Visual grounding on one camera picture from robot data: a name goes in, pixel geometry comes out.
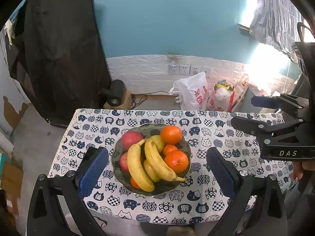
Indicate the short yellow banana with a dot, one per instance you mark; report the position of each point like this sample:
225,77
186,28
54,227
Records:
160,162

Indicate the black office chair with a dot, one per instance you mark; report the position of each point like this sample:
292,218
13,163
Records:
302,61

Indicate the grey window curtain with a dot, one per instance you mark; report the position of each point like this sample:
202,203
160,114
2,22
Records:
273,17

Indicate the green glass bowl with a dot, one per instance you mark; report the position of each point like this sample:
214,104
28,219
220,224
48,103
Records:
169,186

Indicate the small tangerine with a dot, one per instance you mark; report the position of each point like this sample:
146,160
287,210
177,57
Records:
134,183
169,149

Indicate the black round device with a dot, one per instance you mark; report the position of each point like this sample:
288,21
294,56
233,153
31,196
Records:
118,88

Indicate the red apple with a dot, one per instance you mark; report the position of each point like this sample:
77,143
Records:
130,140
124,162

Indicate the large orange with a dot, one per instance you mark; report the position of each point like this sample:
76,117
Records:
176,161
171,134

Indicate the beige paper bag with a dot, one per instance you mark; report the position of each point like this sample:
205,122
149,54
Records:
242,86

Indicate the person's right hand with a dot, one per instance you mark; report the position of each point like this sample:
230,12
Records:
297,172

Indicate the pink bin liner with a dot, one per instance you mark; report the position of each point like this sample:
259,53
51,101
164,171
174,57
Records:
260,91

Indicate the white wall outlet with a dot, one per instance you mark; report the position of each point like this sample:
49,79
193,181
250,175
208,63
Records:
173,69
195,70
184,70
206,71

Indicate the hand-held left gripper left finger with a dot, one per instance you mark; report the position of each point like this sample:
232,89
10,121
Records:
93,172

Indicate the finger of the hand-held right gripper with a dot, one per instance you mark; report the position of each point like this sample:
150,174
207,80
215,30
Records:
264,102
258,127

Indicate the black curtain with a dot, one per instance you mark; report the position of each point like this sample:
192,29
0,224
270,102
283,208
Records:
61,54

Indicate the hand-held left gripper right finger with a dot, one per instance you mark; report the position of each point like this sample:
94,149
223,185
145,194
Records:
222,174

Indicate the cat print tablecloth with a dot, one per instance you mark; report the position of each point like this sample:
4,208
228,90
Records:
172,206

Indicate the wooden window ledge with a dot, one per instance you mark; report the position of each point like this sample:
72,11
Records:
243,28

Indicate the grey trash bin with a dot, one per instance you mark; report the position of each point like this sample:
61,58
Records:
248,103

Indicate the white plastic shopping bag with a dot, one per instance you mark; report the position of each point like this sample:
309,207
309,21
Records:
189,93

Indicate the yellow banana peel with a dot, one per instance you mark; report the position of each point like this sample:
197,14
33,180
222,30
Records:
230,88

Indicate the brown cardboard box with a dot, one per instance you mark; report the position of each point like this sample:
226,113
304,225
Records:
11,182

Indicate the long yellow banana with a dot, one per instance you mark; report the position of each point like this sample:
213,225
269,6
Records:
139,167

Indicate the white crumpled plastic bag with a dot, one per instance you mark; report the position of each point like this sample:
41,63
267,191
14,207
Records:
222,93

